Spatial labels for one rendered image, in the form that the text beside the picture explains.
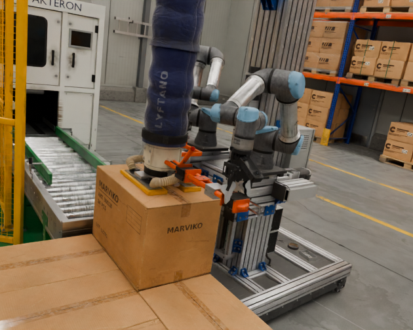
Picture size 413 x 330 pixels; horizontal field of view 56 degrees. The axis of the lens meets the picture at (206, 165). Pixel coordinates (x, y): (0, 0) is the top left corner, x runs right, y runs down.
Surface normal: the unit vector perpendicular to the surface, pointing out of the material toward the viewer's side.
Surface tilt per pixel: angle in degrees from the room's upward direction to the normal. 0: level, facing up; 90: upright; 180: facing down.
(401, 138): 91
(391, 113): 90
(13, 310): 0
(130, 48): 90
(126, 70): 90
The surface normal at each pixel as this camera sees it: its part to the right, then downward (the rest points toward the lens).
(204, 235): 0.57, 0.29
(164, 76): -0.07, 0.04
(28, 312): 0.14, -0.95
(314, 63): -0.77, 0.06
